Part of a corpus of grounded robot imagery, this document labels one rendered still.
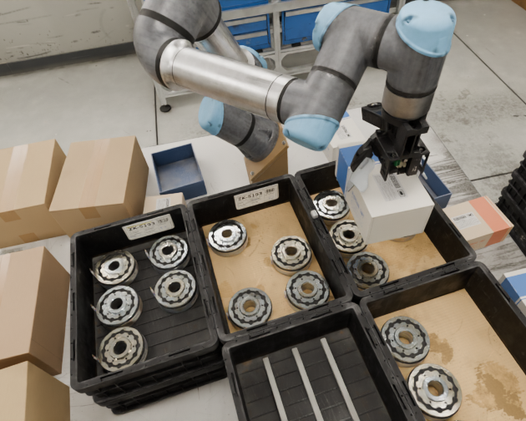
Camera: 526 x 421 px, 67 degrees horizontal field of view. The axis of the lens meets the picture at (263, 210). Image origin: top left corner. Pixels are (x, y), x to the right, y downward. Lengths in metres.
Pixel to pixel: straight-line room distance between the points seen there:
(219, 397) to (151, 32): 0.82
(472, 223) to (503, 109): 1.88
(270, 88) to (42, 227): 0.99
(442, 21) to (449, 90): 2.55
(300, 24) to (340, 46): 2.23
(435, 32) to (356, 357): 0.66
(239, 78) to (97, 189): 0.74
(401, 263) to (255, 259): 0.37
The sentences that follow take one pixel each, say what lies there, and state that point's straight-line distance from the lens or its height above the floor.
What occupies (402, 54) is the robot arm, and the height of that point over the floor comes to 1.42.
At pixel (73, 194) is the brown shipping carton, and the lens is 1.33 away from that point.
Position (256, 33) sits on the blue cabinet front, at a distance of 2.79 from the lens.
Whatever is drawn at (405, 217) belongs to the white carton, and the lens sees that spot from 0.79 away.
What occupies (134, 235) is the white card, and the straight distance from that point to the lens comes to 1.13.
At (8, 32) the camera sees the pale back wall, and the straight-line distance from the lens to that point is 3.87.
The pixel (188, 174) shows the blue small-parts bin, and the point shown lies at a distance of 1.47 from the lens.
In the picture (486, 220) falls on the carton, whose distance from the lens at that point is 1.30.
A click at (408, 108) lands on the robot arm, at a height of 1.34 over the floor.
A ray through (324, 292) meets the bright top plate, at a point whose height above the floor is 0.86.
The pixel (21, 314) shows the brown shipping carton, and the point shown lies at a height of 0.86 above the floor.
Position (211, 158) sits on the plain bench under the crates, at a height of 0.70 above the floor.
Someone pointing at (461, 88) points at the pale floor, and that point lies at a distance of 3.19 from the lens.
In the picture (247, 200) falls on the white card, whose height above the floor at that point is 0.89.
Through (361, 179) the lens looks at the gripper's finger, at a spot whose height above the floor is 1.17.
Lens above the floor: 1.73
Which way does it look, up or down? 51 degrees down
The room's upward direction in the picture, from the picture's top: 7 degrees counter-clockwise
